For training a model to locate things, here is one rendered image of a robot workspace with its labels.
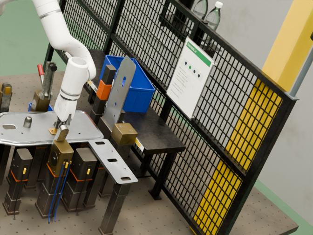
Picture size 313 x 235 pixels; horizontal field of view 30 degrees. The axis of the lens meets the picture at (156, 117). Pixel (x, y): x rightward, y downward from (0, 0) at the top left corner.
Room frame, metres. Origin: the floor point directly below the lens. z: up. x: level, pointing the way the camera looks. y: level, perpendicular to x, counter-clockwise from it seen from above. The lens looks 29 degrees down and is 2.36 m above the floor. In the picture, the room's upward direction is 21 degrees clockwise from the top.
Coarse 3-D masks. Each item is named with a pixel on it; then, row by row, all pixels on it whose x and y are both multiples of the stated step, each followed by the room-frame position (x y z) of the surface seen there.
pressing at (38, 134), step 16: (16, 112) 2.10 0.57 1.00; (32, 112) 2.14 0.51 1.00; (48, 112) 2.19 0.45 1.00; (80, 112) 2.29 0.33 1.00; (0, 128) 1.95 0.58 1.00; (16, 128) 1.99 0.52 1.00; (32, 128) 2.03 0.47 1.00; (48, 128) 2.08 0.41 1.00; (80, 128) 2.17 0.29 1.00; (96, 128) 2.22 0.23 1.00; (16, 144) 1.90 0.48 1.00; (32, 144) 1.94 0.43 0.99; (48, 144) 1.98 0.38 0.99
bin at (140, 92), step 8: (112, 56) 2.65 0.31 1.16; (120, 56) 2.68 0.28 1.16; (104, 64) 2.61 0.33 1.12; (112, 64) 2.66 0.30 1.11; (136, 64) 2.68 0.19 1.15; (136, 72) 2.65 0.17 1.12; (136, 80) 2.63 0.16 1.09; (144, 80) 2.56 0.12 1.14; (136, 88) 2.41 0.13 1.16; (144, 88) 2.54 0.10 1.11; (152, 88) 2.48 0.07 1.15; (128, 96) 2.40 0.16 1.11; (136, 96) 2.42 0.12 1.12; (144, 96) 2.44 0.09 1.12; (128, 104) 2.40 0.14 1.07; (136, 104) 2.42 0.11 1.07; (144, 104) 2.44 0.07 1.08; (144, 112) 2.45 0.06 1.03
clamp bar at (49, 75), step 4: (48, 64) 2.22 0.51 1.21; (52, 64) 2.23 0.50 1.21; (48, 68) 2.22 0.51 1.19; (52, 68) 2.21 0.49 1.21; (56, 68) 2.22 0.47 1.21; (48, 72) 2.23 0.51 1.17; (52, 72) 2.24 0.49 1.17; (44, 76) 2.23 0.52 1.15; (48, 76) 2.23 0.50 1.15; (52, 76) 2.23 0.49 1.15; (44, 80) 2.22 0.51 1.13; (48, 80) 2.23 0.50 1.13; (52, 80) 2.23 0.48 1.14; (44, 84) 2.21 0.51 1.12; (48, 84) 2.23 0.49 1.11; (44, 88) 2.21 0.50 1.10; (48, 88) 2.23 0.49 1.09; (44, 92) 2.21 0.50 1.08; (48, 92) 2.23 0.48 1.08; (48, 96) 2.22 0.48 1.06
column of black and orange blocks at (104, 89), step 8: (104, 72) 2.44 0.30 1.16; (112, 72) 2.42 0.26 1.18; (104, 80) 2.42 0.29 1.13; (112, 80) 2.43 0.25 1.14; (104, 88) 2.41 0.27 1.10; (96, 96) 2.44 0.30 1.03; (104, 96) 2.42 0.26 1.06; (96, 104) 2.43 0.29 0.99; (104, 104) 2.43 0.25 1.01; (96, 112) 2.41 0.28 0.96; (96, 120) 2.42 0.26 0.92
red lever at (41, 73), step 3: (39, 66) 2.30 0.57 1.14; (39, 69) 2.29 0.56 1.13; (42, 69) 2.30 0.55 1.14; (39, 72) 2.28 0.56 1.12; (42, 72) 2.29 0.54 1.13; (39, 75) 2.28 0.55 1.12; (42, 75) 2.28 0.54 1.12; (42, 78) 2.27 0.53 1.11; (42, 81) 2.26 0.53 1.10; (42, 84) 2.25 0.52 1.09; (45, 90) 2.23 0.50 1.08; (45, 93) 2.22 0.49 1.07; (45, 96) 2.22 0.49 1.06
